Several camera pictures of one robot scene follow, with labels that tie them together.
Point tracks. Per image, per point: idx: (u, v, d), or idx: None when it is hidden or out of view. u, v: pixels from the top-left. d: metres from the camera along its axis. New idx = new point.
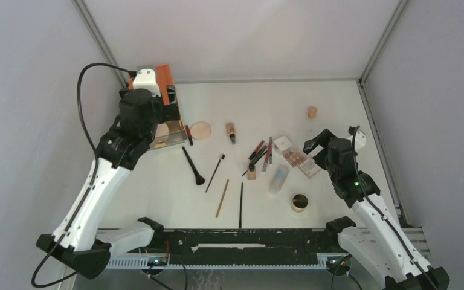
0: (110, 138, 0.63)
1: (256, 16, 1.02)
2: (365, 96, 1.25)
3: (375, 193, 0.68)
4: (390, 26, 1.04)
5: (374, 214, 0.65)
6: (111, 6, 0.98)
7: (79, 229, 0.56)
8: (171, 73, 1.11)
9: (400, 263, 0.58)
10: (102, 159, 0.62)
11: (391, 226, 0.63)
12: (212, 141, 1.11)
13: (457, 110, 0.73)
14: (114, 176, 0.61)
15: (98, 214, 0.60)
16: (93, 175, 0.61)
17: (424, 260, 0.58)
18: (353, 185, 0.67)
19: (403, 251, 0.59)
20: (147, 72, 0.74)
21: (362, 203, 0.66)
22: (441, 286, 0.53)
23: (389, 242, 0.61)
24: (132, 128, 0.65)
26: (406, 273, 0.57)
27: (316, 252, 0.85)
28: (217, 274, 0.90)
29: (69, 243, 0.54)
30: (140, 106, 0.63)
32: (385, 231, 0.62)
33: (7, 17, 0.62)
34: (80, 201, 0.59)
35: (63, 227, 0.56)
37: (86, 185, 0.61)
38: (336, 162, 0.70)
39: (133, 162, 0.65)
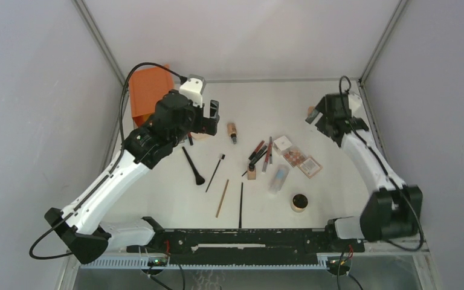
0: (139, 133, 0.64)
1: (256, 16, 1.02)
2: (365, 96, 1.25)
3: (364, 130, 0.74)
4: (391, 26, 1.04)
5: (359, 144, 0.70)
6: (111, 6, 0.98)
7: (87, 213, 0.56)
8: (171, 75, 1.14)
9: (376, 180, 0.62)
10: (126, 151, 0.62)
11: (373, 153, 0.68)
12: (212, 141, 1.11)
13: (457, 110, 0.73)
14: (133, 170, 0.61)
15: (109, 203, 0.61)
16: (115, 164, 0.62)
17: (399, 179, 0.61)
18: (344, 123, 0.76)
19: (380, 168, 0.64)
20: (196, 81, 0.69)
21: (348, 136, 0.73)
22: (414, 202, 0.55)
23: (368, 163, 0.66)
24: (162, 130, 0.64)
26: (379, 185, 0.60)
27: (316, 252, 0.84)
28: (217, 273, 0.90)
29: (75, 223, 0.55)
30: (174, 109, 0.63)
32: (366, 156, 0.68)
33: (7, 18, 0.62)
34: (95, 185, 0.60)
35: (73, 206, 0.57)
37: (106, 173, 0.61)
38: (331, 109, 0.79)
39: (155, 161, 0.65)
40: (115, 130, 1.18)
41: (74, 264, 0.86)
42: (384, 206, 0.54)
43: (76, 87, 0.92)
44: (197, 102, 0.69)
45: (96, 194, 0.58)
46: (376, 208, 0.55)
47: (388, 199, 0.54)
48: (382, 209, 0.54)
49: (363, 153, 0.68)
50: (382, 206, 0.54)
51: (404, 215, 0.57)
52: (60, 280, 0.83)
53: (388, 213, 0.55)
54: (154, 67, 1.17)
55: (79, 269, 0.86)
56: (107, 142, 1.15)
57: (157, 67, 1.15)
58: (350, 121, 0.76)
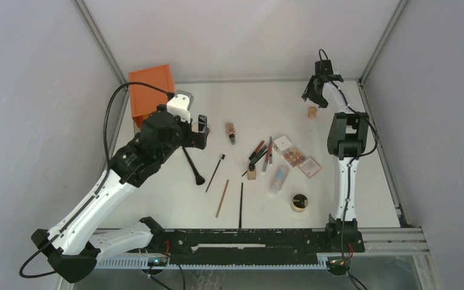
0: (125, 152, 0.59)
1: (255, 16, 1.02)
2: (365, 96, 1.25)
3: (339, 80, 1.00)
4: (391, 26, 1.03)
5: (331, 87, 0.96)
6: (110, 6, 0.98)
7: (72, 235, 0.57)
8: (171, 74, 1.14)
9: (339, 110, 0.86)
10: (112, 171, 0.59)
11: (341, 92, 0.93)
12: (212, 141, 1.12)
13: (457, 110, 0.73)
14: (119, 191, 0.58)
15: (96, 224, 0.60)
16: (101, 184, 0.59)
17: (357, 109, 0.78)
18: (324, 75, 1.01)
19: (342, 102, 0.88)
20: (183, 97, 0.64)
21: (325, 84, 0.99)
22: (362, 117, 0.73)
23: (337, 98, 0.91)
24: (148, 149, 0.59)
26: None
27: (316, 252, 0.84)
28: (217, 274, 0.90)
29: (60, 244, 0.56)
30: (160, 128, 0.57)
32: (335, 94, 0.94)
33: (6, 19, 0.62)
34: (81, 206, 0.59)
35: (59, 226, 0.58)
37: (92, 193, 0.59)
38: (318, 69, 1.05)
39: (142, 180, 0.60)
40: (115, 130, 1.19)
41: None
42: (340, 122, 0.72)
43: (77, 88, 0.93)
44: (184, 118, 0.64)
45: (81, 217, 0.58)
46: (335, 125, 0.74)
47: (344, 119, 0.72)
48: (338, 125, 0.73)
49: (335, 95, 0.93)
50: (338, 124, 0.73)
51: (357, 133, 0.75)
52: (60, 280, 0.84)
53: (343, 128, 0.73)
54: (154, 67, 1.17)
55: None
56: (107, 142, 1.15)
57: (156, 68, 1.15)
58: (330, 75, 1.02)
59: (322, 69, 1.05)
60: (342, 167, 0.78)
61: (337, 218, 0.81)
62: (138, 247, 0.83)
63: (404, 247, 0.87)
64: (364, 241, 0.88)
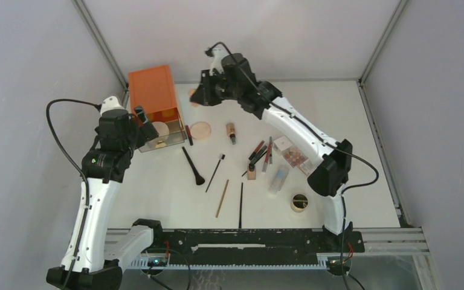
0: (93, 157, 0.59)
1: (256, 16, 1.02)
2: (365, 96, 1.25)
3: (278, 96, 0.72)
4: (391, 26, 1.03)
5: (283, 115, 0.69)
6: (110, 6, 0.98)
7: (88, 251, 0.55)
8: (171, 74, 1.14)
9: (315, 149, 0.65)
10: (92, 179, 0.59)
11: (300, 121, 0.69)
12: (212, 142, 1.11)
13: (457, 110, 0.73)
14: (108, 190, 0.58)
15: (104, 232, 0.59)
16: (87, 195, 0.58)
17: (331, 139, 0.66)
18: (254, 95, 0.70)
19: (314, 138, 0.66)
20: (109, 98, 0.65)
21: (269, 110, 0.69)
22: (345, 147, 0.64)
23: (298, 132, 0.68)
24: (113, 142, 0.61)
26: (321, 155, 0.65)
27: (316, 252, 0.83)
28: (217, 274, 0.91)
29: (83, 265, 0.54)
30: (119, 117, 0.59)
32: (296, 128, 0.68)
33: (6, 18, 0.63)
34: (80, 224, 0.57)
35: (69, 253, 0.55)
37: (83, 207, 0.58)
38: (235, 80, 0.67)
39: (121, 173, 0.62)
40: None
41: None
42: (331, 168, 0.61)
43: (76, 88, 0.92)
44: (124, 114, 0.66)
45: (87, 230, 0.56)
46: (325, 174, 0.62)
47: (333, 162, 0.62)
48: (330, 173, 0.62)
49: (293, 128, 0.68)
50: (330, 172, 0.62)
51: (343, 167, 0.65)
52: None
53: (335, 174, 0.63)
54: (154, 67, 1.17)
55: None
56: None
57: (157, 68, 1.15)
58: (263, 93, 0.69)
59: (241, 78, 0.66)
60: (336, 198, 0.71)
61: (335, 232, 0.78)
62: (144, 247, 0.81)
63: (404, 248, 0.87)
64: (364, 241, 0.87)
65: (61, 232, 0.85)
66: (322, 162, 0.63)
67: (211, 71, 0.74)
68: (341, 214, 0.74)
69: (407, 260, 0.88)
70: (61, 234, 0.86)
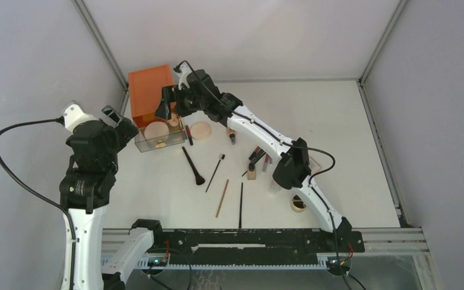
0: (70, 184, 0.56)
1: (255, 16, 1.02)
2: (365, 96, 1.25)
3: (239, 106, 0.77)
4: (391, 26, 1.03)
5: (244, 122, 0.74)
6: (110, 6, 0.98)
7: (84, 283, 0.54)
8: (171, 74, 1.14)
9: (273, 149, 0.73)
10: (73, 211, 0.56)
11: (259, 125, 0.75)
12: (212, 142, 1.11)
13: (457, 110, 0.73)
14: (93, 220, 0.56)
15: (98, 258, 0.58)
16: (72, 228, 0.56)
17: (287, 139, 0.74)
18: (217, 106, 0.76)
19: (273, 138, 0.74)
20: (70, 108, 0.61)
21: (231, 119, 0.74)
22: (300, 144, 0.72)
23: (260, 136, 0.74)
24: (92, 164, 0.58)
26: (280, 153, 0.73)
27: (316, 252, 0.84)
28: (217, 274, 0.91)
29: None
30: (93, 136, 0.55)
32: (257, 131, 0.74)
33: (6, 18, 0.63)
34: (70, 258, 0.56)
35: (66, 286, 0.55)
37: (69, 241, 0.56)
38: (199, 93, 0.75)
39: (104, 194, 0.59)
40: None
41: None
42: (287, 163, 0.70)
43: (76, 88, 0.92)
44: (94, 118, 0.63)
45: (78, 263, 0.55)
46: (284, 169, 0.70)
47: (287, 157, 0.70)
48: (289, 167, 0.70)
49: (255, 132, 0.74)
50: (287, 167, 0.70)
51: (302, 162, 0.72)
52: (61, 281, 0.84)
53: (294, 168, 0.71)
54: (154, 67, 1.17)
55: None
56: None
57: (157, 67, 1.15)
58: (225, 104, 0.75)
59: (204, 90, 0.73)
60: (306, 190, 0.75)
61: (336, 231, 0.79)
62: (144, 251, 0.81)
63: (404, 248, 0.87)
64: (364, 241, 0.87)
65: (60, 232, 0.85)
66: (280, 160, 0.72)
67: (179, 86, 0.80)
68: (323, 206, 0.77)
69: (407, 260, 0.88)
70: (61, 234, 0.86)
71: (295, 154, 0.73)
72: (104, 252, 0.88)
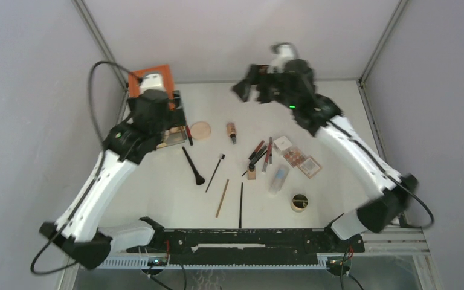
0: (119, 131, 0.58)
1: (256, 16, 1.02)
2: (365, 96, 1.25)
3: (338, 115, 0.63)
4: (391, 26, 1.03)
5: (341, 137, 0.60)
6: (111, 6, 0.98)
7: (81, 220, 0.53)
8: (171, 75, 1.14)
9: (373, 180, 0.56)
10: (109, 152, 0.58)
11: (358, 146, 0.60)
12: (212, 142, 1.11)
13: (457, 110, 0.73)
14: (120, 169, 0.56)
15: (104, 208, 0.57)
16: (101, 166, 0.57)
17: (394, 171, 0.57)
18: (307, 109, 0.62)
19: (374, 167, 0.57)
20: (154, 76, 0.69)
21: (324, 129, 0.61)
22: (411, 189, 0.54)
23: (356, 159, 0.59)
24: (144, 124, 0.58)
26: (382, 188, 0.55)
27: (316, 252, 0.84)
28: (217, 274, 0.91)
29: (71, 232, 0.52)
30: (157, 101, 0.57)
32: (353, 153, 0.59)
33: (7, 18, 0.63)
34: (84, 192, 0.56)
35: (66, 216, 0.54)
37: (92, 176, 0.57)
38: (294, 90, 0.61)
39: (139, 158, 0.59)
40: None
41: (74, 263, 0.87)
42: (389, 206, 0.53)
43: (76, 87, 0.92)
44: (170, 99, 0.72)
45: (88, 199, 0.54)
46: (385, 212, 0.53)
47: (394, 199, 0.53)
48: (387, 209, 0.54)
49: (348, 151, 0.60)
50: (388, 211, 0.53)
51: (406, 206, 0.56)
52: (60, 281, 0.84)
53: (393, 210, 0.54)
54: (153, 67, 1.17)
55: (79, 269, 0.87)
56: None
57: (156, 67, 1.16)
58: (321, 109, 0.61)
59: (302, 85, 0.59)
60: None
61: (342, 239, 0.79)
62: (139, 244, 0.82)
63: (404, 247, 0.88)
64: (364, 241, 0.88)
65: None
66: (380, 197, 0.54)
67: (270, 70, 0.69)
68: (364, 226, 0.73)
69: (407, 260, 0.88)
70: None
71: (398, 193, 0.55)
72: None
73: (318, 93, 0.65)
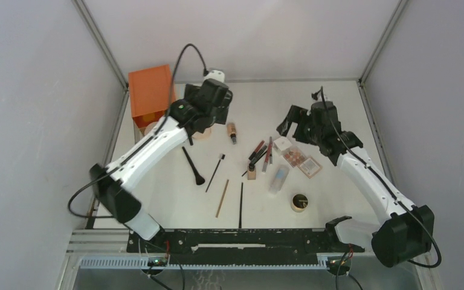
0: (182, 104, 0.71)
1: (256, 16, 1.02)
2: (365, 96, 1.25)
3: (358, 146, 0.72)
4: (391, 25, 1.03)
5: (357, 163, 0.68)
6: (111, 6, 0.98)
7: (132, 168, 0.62)
8: (171, 74, 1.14)
9: (385, 205, 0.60)
10: (170, 118, 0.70)
11: (374, 173, 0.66)
12: (212, 142, 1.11)
13: (457, 110, 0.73)
14: (175, 135, 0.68)
15: (148, 165, 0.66)
16: (159, 128, 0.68)
17: (407, 200, 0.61)
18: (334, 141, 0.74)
19: (386, 194, 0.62)
20: (218, 72, 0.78)
21: (343, 156, 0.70)
22: (425, 223, 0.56)
23: (370, 184, 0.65)
24: (203, 104, 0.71)
26: (391, 212, 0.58)
27: (316, 252, 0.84)
28: (217, 274, 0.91)
29: (120, 176, 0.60)
30: (219, 87, 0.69)
32: (368, 177, 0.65)
33: (6, 19, 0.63)
34: (139, 145, 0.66)
35: (119, 162, 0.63)
37: (149, 135, 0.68)
38: (319, 122, 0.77)
39: (191, 132, 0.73)
40: (115, 130, 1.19)
41: (74, 264, 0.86)
42: (399, 234, 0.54)
43: (76, 88, 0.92)
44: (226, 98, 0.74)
45: (142, 152, 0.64)
46: (394, 238, 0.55)
47: (404, 226, 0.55)
48: (397, 237, 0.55)
49: (362, 176, 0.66)
50: (399, 238, 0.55)
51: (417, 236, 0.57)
52: (60, 280, 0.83)
53: (404, 238, 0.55)
54: (153, 67, 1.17)
55: (79, 269, 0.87)
56: (107, 141, 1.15)
57: (156, 67, 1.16)
58: (341, 139, 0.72)
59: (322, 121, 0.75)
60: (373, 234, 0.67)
61: (342, 241, 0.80)
62: (141, 235, 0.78)
63: None
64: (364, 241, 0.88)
65: (61, 232, 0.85)
66: (389, 220, 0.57)
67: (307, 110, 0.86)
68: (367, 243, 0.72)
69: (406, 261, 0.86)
70: (62, 234, 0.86)
71: (409, 223, 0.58)
72: (104, 252, 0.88)
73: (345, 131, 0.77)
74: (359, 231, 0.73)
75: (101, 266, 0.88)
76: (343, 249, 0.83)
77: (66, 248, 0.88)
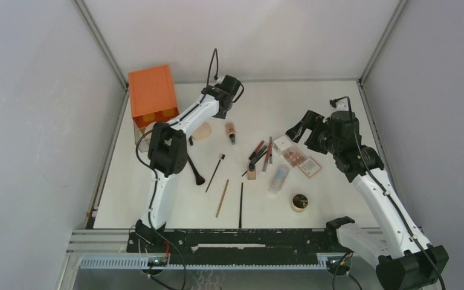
0: (211, 87, 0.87)
1: (256, 16, 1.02)
2: (365, 96, 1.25)
3: (378, 167, 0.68)
4: (392, 25, 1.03)
5: (376, 188, 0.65)
6: (111, 6, 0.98)
7: (186, 124, 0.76)
8: (171, 74, 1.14)
9: (399, 240, 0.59)
10: (206, 94, 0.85)
11: (393, 202, 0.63)
12: (212, 142, 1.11)
13: (457, 111, 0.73)
14: (212, 106, 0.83)
15: (193, 128, 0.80)
16: (200, 100, 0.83)
17: (423, 238, 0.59)
18: (354, 157, 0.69)
19: (403, 228, 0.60)
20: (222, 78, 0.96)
21: (364, 176, 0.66)
22: (438, 264, 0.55)
23: (387, 214, 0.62)
24: (226, 89, 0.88)
26: (405, 250, 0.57)
27: (316, 252, 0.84)
28: (217, 274, 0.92)
29: (180, 127, 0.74)
30: (235, 80, 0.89)
32: (385, 206, 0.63)
33: (7, 19, 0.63)
34: (188, 110, 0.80)
35: (176, 119, 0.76)
37: (194, 103, 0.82)
38: (338, 135, 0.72)
39: (220, 109, 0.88)
40: (115, 130, 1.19)
41: (73, 264, 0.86)
42: (408, 273, 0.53)
43: (77, 88, 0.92)
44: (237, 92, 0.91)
45: (193, 114, 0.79)
46: (402, 275, 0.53)
47: (413, 266, 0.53)
48: (407, 275, 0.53)
49: (378, 202, 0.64)
50: (406, 277, 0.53)
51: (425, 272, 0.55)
52: (60, 280, 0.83)
53: (412, 276, 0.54)
54: (153, 67, 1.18)
55: (79, 269, 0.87)
56: (107, 141, 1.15)
57: (156, 67, 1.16)
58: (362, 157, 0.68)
59: (342, 134, 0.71)
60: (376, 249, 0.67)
61: (341, 244, 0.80)
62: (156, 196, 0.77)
63: None
64: None
65: (61, 232, 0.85)
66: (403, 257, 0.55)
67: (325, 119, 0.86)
68: (364, 253, 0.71)
69: None
70: (62, 233, 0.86)
71: (422, 260, 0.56)
72: (104, 252, 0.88)
73: (363, 145, 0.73)
74: (359, 242, 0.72)
75: (101, 266, 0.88)
76: (343, 250, 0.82)
77: (66, 248, 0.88)
